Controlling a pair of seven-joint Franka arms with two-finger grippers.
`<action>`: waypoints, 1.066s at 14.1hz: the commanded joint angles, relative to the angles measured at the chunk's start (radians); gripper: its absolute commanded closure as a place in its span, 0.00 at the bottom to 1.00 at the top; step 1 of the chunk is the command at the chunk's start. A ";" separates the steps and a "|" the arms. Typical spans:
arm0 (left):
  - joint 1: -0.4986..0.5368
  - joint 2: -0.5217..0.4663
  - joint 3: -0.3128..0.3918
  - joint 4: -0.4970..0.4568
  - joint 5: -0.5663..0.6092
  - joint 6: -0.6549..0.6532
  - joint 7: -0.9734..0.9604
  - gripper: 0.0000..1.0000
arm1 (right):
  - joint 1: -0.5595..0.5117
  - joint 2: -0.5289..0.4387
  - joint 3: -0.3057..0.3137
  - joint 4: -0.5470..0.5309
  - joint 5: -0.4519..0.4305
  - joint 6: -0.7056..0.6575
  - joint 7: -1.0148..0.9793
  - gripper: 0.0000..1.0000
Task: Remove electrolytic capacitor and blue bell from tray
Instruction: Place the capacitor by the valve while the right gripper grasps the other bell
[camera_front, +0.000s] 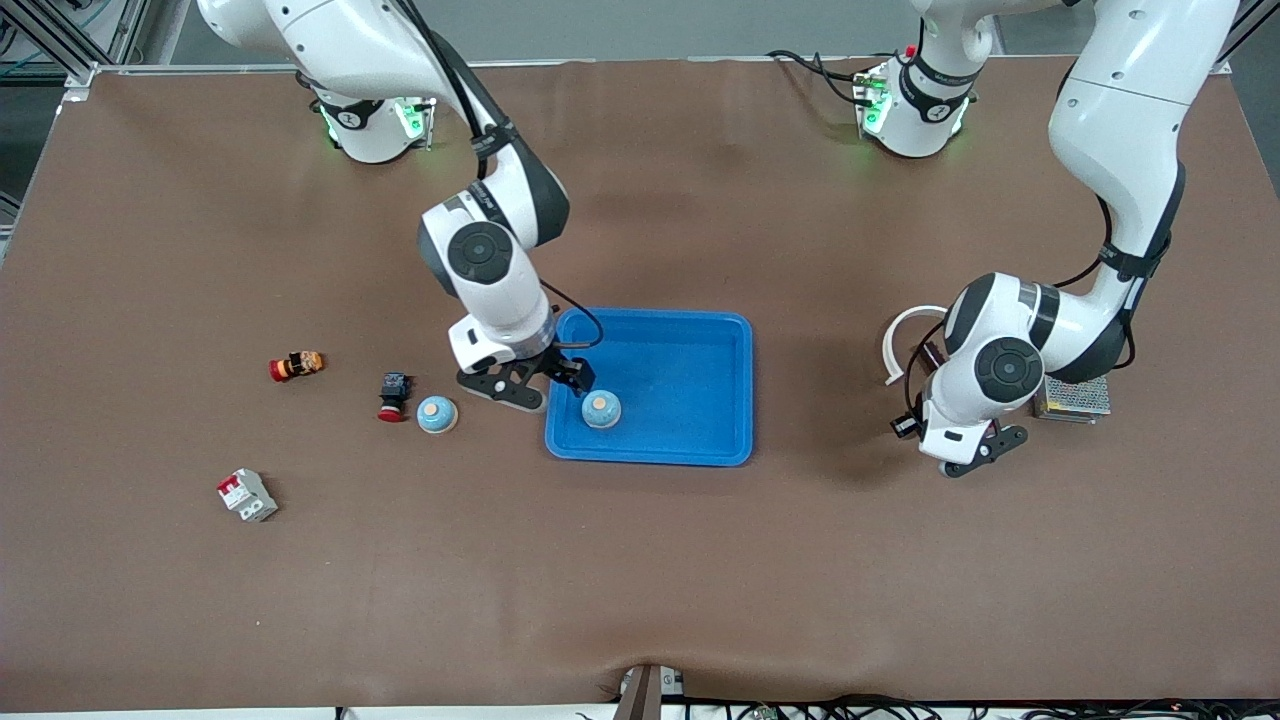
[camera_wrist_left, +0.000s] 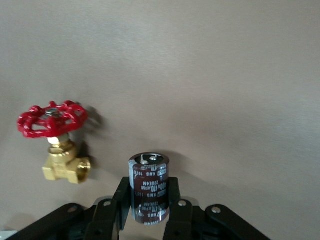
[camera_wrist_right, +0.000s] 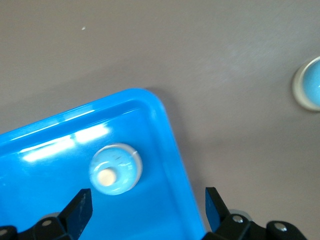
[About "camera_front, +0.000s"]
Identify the blue plastic tray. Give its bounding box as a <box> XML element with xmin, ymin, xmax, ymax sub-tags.
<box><xmin>545</xmin><ymin>307</ymin><xmax>754</xmax><ymax>468</ymax></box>

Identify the perforated metal power supply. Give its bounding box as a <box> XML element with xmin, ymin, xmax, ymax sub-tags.
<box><xmin>1035</xmin><ymin>375</ymin><xmax>1113</xmax><ymax>425</ymax></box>

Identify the orange red emergency button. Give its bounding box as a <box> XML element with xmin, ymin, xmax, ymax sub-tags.
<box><xmin>269</xmin><ymin>350</ymin><xmax>326</xmax><ymax>383</ymax></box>

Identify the brown table cover mat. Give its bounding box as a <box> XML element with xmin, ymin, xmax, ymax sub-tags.
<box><xmin>0</xmin><ymin>55</ymin><xmax>1280</xmax><ymax>713</ymax></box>

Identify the white red circuit breaker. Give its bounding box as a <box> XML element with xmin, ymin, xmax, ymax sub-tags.
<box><xmin>217</xmin><ymin>468</ymin><xmax>279</xmax><ymax>523</ymax></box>

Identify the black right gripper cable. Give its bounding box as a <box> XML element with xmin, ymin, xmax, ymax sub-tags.
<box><xmin>540</xmin><ymin>280</ymin><xmax>605</xmax><ymax>353</ymax></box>

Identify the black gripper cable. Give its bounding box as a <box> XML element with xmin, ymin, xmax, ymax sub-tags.
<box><xmin>540</xmin><ymin>280</ymin><xmax>605</xmax><ymax>353</ymax></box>
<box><xmin>903</xmin><ymin>318</ymin><xmax>949</xmax><ymax>421</ymax></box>

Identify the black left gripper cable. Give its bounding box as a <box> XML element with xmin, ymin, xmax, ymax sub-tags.
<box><xmin>903</xmin><ymin>318</ymin><xmax>949</xmax><ymax>421</ymax></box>

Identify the white curved plastic bracket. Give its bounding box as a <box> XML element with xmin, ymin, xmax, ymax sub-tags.
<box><xmin>881</xmin><ymin>305</ymin><xmax>949</xmax><ymax>387</ymax></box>

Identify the black cable bundle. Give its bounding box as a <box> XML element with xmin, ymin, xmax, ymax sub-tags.
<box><xmin>685</xmin><ymin>693</ymin><xmax>1280</xmax><ymax>720</ymax></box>

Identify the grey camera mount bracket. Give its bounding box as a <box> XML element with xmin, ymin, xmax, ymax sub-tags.
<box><xmin>612</xmin><ymin>663</ymin><xmax>686</xmax><ymax>720</ymax></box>

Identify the aluminium frame post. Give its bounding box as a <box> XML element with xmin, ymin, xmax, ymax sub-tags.
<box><xmin>1215</xmin><ymin>0</ymin><xmax>1280</xmax><ymax>77</ymax></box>
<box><xmin>0</xmin><ymin>0</ymin><xmax>151</xmax><ymax>91</ymax></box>

